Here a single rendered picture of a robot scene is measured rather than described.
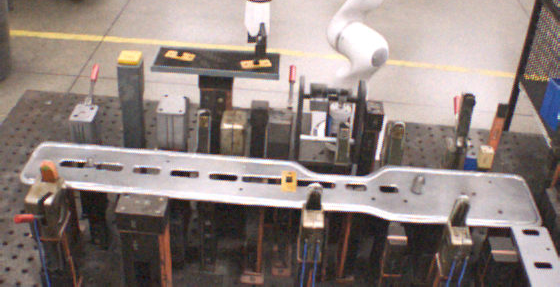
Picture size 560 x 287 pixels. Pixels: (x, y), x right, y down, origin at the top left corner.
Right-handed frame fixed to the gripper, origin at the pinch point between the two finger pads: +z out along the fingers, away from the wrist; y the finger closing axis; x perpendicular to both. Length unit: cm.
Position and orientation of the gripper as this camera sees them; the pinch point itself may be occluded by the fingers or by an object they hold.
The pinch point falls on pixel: (256, 46)
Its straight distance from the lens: 192.5
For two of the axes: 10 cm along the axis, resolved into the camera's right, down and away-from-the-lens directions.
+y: 2.7, 5.4, -7.9
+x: 9.6, -0.9, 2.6
